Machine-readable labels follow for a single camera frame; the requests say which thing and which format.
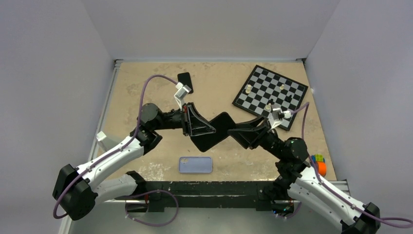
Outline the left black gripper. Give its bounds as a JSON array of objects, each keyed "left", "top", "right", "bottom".
[{"left": 152, "top": 102, "right": 216, "bottom": 136}]

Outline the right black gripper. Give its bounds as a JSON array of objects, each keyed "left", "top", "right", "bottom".
[{"left": 226, "top": 115, "right": 285, "bottom": 160}]

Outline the bare black phone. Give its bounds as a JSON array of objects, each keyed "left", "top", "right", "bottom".
[{"left": 177, "top": 72, "right": 194, "bottom": 94}]

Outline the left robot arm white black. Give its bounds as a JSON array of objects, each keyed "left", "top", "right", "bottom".
[{"left": 53, "top": 102, "right": 216, "bottom": 220}]

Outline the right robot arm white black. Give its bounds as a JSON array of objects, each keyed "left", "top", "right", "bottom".
[{"left": 227, "top": 117, "right": 380, "bottom": 234}]

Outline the white chess piece left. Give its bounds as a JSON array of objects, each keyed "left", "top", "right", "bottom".
[{"left": 245, "top": 84, "right": 252, "bottom": 94}]

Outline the black white chessboard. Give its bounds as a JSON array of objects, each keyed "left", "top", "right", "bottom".
[{"left": 232, "top": 65, "right": 308, "bottom": 117}]

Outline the colourful toy car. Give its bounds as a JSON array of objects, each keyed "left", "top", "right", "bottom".
[{"left": 311, "top": 154, "right": 327, "bottom": 176}]

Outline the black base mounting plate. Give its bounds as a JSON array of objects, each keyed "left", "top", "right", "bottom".
[{"left": 114, "top": 180, "right": 305, "bottom": 214}]

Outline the small white box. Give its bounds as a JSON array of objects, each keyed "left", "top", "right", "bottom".
[{"left": 95, "top": 131, "right": 107, "bottom": 142}]

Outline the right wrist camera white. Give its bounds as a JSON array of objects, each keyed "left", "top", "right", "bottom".
[{"left": 267, "top": 107, "right": 292, "bottom": 130}]

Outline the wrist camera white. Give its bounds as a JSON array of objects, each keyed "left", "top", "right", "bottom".
[
  {"left": 267, "top": 107, "right": 292, "bottom": 130},
  {"left": 174, "top": 82, "right": 192, "bottom": 110}
]

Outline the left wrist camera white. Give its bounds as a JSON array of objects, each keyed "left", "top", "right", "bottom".
[{"left": 174, "top": 82, "right": 192, "bottom": 110}]

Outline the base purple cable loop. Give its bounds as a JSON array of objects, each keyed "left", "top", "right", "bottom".
[{"left": 125, "top": 188, "right": 179, "bottom": 227}]

